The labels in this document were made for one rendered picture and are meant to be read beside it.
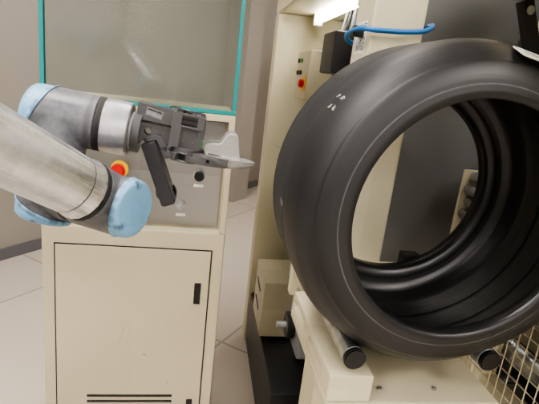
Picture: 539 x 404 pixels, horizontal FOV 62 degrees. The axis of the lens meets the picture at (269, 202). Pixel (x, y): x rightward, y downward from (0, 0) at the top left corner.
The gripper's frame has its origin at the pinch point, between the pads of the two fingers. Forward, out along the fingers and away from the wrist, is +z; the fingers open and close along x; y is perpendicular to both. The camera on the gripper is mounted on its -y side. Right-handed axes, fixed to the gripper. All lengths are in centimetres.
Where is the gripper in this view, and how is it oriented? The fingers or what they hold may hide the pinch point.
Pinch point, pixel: (245, 166)
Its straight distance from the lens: 80.2
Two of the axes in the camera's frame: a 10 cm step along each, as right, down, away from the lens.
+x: -1.3, -2.7, 9.5
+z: 9.6, 1.9, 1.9
